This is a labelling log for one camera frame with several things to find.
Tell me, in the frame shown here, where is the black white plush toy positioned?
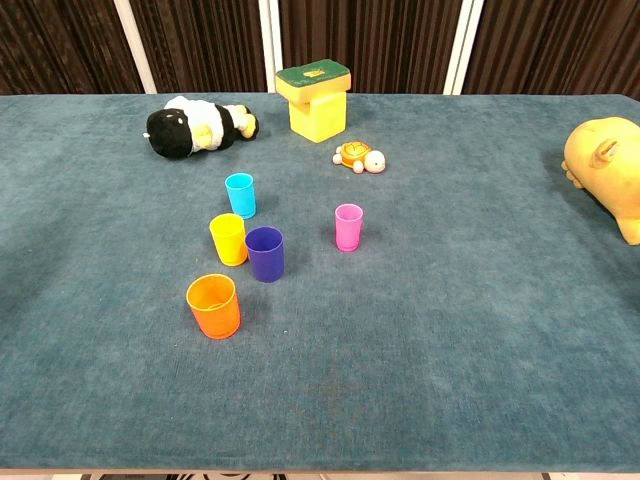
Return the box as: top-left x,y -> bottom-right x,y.
144,95 -> 261,161

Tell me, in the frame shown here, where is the white partition post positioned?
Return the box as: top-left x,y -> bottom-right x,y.
258,0 -> 280,94
442,0 -> 485,96
113,0 -> 158,95

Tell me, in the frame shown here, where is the teal table cloth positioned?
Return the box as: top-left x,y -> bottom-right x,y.
0,92 -> 640,474

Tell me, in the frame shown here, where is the blue plastic cup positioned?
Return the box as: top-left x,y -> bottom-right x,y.
224,172 -> 257,220

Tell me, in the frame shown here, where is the pink plastic cup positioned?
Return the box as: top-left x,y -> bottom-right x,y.
334,203 -> 365,253

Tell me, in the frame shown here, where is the yellow plastic cup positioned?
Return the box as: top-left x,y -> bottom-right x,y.
208,213 -> 249,267

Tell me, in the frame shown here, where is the orange plastic cup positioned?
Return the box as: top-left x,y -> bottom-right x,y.
185,273 -> 242,341

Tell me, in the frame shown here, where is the purple plastic cup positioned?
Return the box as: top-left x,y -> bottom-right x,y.
244,226 -> 286,284

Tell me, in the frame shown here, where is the yellow plush animal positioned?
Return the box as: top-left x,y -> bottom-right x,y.
560,116 -> 640,246

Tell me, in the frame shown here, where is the orange turtle toy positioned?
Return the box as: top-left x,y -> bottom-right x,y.
332,141 -> 388,175

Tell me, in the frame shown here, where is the dark brown pleated curtain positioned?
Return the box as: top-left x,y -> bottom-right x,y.
0,0 -> 640,99

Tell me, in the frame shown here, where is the yellow foam block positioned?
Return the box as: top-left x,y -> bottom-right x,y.
288,91 -> 348,145

